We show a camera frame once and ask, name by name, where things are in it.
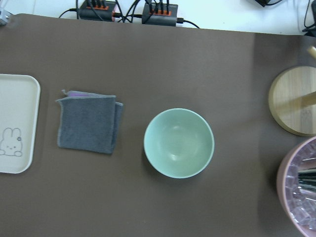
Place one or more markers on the cream tray with bear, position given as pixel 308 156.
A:
pixel 19 106

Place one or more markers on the mint green bowl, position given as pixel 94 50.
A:
pixel 179 143

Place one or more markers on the grey folded cloth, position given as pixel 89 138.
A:
pixel 89 121

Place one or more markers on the black USB hub right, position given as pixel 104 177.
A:
pixel 159 13

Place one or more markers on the black usb hub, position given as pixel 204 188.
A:
pixel 159 13
pixel 98 10

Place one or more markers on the black USB hub left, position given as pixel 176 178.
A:
pixel 98 10

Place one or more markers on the wooden stand round base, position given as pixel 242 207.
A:
pixel 292 100

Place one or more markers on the pink bowl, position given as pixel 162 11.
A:
pixel 280 184

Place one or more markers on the steel ice scoop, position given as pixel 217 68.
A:
pixel 307 174

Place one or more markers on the pile of clear ice cubes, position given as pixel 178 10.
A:
pixel 301 203

